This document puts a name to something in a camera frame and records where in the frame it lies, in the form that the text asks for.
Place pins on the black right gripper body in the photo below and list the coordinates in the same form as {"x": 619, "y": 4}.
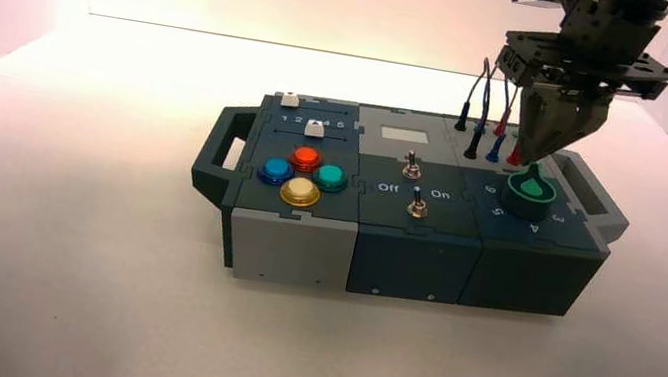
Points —
{"x": 568, "y": 63}

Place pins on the blue round push button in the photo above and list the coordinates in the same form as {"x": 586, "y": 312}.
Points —
{"x": 275, "y": 171}

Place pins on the green round push button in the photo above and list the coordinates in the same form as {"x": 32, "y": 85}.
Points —
{"x": 330, "y": 177}

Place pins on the white slider cap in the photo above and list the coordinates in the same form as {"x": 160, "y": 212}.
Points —
{"x": 289, "y": 100}
{"x": 314, "y": 129}

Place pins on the metal toggle switch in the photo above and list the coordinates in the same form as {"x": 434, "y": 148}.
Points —
{"x": 417, "y": 205}
{"x": 411, "y": 167}

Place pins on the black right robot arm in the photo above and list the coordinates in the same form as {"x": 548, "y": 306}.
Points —
{"x": 612, "y": 20}

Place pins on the green pointer knob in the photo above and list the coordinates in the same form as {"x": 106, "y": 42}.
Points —
{"x": 527, "y": 196}

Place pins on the small white display panel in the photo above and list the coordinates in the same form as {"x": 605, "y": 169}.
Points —
{"x": 404, "y": 136}

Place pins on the yellow round push button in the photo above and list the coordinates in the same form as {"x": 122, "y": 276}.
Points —
{"x": 300, "y": 193}

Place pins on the dark modular control box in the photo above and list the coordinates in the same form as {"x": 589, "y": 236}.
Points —
{"x": 410, "y": 259}

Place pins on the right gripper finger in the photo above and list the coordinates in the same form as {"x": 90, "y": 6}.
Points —
{"x": 545, "y": 126}
{"x": 593, "y": 121}

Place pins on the red round push button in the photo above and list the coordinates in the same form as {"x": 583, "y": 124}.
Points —
{"x": 306, "y": 158}

